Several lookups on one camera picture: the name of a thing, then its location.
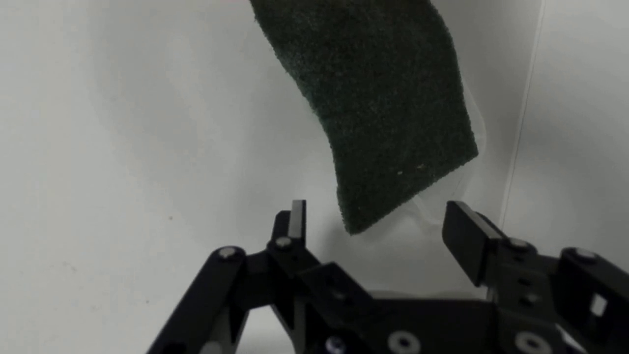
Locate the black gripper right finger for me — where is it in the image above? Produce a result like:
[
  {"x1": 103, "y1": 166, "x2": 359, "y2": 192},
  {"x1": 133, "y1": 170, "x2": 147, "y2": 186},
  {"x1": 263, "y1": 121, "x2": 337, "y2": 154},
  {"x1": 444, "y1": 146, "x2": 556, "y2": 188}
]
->
[{"x1": 442, "y1": 201, "x2": 629, "y2": 354}]

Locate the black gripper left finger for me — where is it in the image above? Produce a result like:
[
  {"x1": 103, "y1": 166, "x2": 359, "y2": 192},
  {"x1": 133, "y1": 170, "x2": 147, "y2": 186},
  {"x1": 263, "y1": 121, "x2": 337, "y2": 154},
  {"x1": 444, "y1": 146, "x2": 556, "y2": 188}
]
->
[{"x1": 147, "y1": 201, "x2": 367, "y2": 354}]

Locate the dark green tissue cloth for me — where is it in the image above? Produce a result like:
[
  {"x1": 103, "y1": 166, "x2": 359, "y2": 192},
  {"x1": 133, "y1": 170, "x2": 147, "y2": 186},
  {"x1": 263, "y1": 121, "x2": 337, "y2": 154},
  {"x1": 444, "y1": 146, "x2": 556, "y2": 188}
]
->
[{"x1": 249, "y1": 0, "x2": 477, "y2": 235}]

